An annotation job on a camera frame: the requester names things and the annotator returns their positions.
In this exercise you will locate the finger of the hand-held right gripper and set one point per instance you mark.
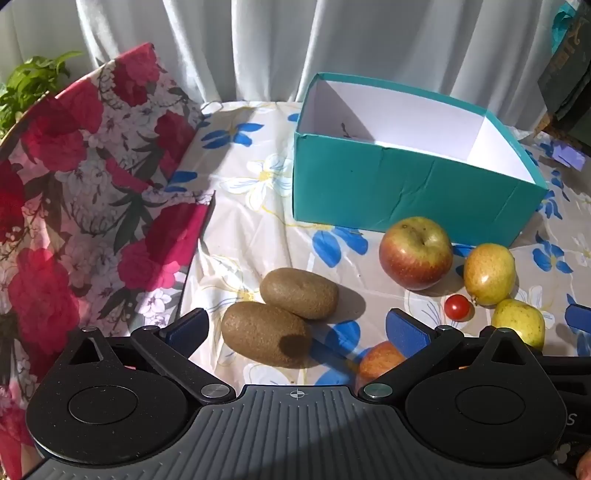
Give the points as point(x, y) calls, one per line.
point(570, 371)
point(579, 318)

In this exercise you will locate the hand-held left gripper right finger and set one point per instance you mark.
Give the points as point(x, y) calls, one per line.
point(408, 331)

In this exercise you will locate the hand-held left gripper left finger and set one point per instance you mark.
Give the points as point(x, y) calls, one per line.
point(188, 326)

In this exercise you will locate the dark red apple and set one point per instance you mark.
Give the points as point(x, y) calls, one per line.
point(378, 362)

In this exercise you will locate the red cherry tomato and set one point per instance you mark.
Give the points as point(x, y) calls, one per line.
point(458, 307)

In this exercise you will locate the yellow-green apple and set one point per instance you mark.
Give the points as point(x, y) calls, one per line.
point(519, 322)

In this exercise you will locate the brown kiwi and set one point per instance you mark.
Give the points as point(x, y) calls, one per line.
point(258, 330)
point(299, 293)

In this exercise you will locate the red and green apple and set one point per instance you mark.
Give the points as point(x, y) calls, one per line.
point(415, 254)

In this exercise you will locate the speckled yellow pear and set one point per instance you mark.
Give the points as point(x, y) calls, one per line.
point(489, 274)

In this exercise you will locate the teal cardboard box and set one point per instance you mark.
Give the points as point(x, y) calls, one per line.
point(392, 184)

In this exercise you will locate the blue floral tablecloth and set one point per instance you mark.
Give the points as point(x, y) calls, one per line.
point(258, 230)

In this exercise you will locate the purple folded paper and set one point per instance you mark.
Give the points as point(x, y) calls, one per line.
point(570, 156)

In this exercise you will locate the red floral bag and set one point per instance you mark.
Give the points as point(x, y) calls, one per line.
point(69, 207)

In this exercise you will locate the brown patterned cardboard piece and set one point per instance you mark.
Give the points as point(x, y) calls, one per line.
point(544, 123)

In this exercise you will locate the green leafy plant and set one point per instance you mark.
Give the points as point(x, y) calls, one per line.
point(27, 78)

